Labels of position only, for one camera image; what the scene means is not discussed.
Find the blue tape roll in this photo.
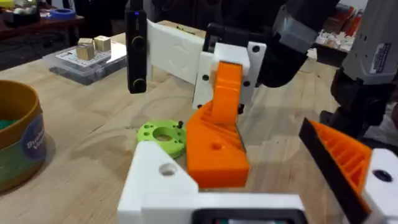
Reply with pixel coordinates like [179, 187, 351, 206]
[49, 7, 77, 21]

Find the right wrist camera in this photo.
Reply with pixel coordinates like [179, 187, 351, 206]
[124, 8, 149, 95]

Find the dark wooden side table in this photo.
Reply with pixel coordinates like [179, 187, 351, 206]
[0, 12, 85, 41]

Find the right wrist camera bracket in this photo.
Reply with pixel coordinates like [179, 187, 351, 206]
[146, 19, 206, 85]

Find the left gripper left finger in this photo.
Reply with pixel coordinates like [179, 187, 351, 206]
[116, 141, 200, 224]

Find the heap of red white boxes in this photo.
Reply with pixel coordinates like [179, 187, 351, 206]
[315, 4, 364, 52]

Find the yellow-rimmed toy tub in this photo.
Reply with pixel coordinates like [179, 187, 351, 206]
[0, 80, 48, 194]

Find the green disc with holes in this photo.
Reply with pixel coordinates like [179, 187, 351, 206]
[136, 119, 187, 159]

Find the orange ribbed wedge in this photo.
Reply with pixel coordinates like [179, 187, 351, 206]
[185, 102, 250, 190]

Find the clear box with wooden blocks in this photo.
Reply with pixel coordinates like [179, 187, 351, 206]
[42, 35, 128, 86]

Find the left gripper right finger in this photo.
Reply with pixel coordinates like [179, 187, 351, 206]
[298, 117, 398, 224]

